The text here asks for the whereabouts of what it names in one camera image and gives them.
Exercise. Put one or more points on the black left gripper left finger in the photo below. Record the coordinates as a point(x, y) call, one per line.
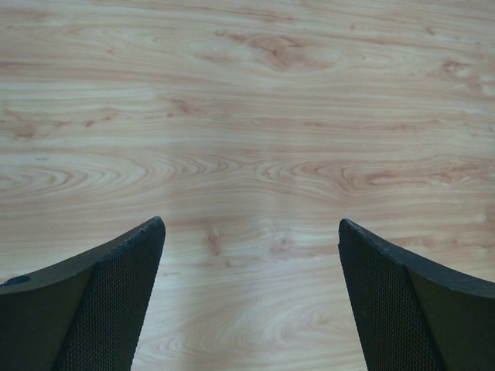
point(85, 312)

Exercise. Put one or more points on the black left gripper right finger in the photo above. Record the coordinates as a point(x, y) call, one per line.
point(412, 313)

